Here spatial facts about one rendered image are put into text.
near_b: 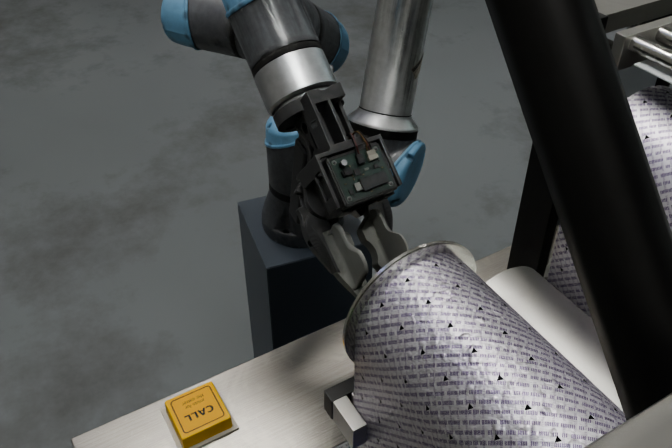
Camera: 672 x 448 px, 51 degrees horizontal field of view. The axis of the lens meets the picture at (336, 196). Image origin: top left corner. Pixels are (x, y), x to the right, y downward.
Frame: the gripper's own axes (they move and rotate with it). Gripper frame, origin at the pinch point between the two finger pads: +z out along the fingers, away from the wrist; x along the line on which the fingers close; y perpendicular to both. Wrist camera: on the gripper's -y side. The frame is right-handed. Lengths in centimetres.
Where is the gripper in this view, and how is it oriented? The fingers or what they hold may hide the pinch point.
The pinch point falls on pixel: (378, 295)
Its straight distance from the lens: 69.4
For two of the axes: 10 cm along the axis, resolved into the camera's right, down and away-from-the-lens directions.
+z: 3.9, 9.1, -1.3
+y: 3.2, -2.7, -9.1
